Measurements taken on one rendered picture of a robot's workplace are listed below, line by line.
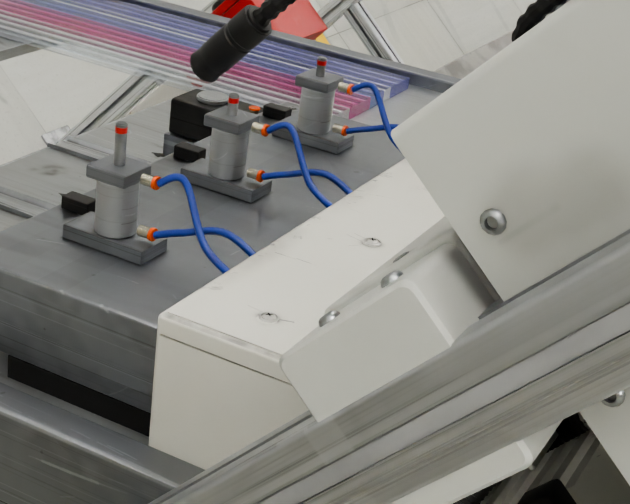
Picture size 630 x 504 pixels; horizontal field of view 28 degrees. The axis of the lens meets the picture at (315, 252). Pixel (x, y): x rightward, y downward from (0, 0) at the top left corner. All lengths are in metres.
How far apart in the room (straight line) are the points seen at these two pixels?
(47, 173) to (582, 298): 0.57
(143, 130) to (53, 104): 1.51
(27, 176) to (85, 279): 0.28
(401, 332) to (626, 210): 0.08
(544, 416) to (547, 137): 0.09
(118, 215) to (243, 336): 0.13
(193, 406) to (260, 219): 0.17
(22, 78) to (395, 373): 2.11
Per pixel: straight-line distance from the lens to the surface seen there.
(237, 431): 0.56
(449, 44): 3.91
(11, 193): 0.87
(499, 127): 0.41
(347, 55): 1.23
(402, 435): 0.44
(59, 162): 0.93
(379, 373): 0.44
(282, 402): 0.54
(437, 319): 0.42
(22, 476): 0.62
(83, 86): 2.60
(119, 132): 0.64
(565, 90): 0.40
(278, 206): 0.73
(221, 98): 0.93
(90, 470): 0.59
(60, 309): 0.62
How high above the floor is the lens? 1.60
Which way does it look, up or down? 35 degrees down
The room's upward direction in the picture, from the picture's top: 56 degrees clockwise
